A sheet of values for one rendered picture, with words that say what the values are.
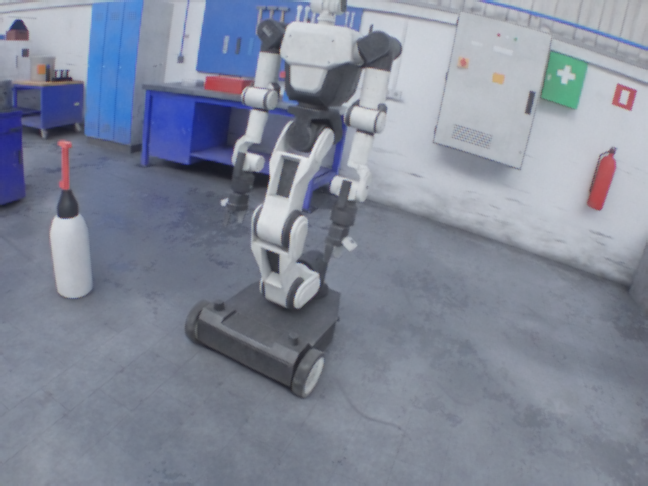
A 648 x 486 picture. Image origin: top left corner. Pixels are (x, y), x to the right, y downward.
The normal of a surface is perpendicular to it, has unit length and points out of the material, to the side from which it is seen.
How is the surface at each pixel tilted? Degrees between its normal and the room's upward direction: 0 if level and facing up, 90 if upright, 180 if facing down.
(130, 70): 90
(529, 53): 90
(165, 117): 90
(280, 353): 45
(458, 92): 90
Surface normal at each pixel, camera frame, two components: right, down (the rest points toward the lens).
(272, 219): -0.32, -0.07
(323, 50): -0.42, 0.33
